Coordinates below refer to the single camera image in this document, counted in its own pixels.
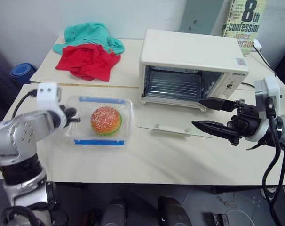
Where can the green cloth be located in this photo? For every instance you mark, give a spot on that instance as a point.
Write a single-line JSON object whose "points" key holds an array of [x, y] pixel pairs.
{"points": [[90, 34]]}

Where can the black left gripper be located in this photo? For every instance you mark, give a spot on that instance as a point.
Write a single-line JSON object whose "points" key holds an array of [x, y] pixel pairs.
{"points": [[63, 115]]}

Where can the white power adapter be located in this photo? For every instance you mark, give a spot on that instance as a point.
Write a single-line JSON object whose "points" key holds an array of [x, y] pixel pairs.
{"points": [[257, 44]]}

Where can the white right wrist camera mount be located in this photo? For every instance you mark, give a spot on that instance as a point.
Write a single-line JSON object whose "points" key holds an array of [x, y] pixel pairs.
{"points": [[273, 88]]}

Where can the black and white shoe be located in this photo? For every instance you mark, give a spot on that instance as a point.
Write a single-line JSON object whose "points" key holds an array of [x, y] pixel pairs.
{"points": [[269, 195]]}

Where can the oven control knob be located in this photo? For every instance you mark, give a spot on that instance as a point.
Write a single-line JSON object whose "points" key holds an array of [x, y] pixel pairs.
{"points": [[230, 86]]}

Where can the blue rolled mat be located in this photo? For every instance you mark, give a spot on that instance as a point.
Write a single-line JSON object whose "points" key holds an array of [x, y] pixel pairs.
{"points": [[22, 71]]}

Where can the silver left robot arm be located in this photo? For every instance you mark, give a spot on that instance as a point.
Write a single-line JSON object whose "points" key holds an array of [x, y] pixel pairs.
{"points": [[15, 134]]}

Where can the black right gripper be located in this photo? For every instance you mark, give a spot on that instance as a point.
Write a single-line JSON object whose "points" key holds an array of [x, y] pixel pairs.
{"points": [[247, 116]]}

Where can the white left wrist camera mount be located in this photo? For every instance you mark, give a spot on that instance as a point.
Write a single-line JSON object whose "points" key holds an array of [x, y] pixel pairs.
{"points": [[47, 93]]}

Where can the toy hamburger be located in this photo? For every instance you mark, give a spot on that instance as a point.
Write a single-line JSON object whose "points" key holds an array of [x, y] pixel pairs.
{"points": [[106, 120]]}

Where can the dark rounded shape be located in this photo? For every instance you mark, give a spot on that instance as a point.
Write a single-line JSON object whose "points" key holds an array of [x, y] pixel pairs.
{"points": [[173, 212], [115, 212]]}

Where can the clear plastic food container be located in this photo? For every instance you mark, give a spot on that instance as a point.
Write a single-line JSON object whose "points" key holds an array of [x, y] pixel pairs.
{"points": [[127, 110]]}

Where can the red cloth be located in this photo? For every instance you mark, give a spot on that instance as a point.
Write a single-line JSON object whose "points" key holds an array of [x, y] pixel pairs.
{"points": [[86, 61]]}

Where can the white toaster oven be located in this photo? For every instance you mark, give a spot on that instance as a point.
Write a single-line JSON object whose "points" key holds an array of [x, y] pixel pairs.
{"points": [[189, 49]]}

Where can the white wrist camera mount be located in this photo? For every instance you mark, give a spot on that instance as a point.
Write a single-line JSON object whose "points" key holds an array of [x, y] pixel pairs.
{"points": [[273, 88], [47, 93]]}

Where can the glass toaster oven door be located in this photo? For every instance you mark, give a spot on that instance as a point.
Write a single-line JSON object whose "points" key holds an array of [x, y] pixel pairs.
{"points": [[173, 122]]}

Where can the metal oven rack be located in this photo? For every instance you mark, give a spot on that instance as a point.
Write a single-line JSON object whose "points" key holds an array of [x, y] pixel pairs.
{"points": [[173, 83]]}

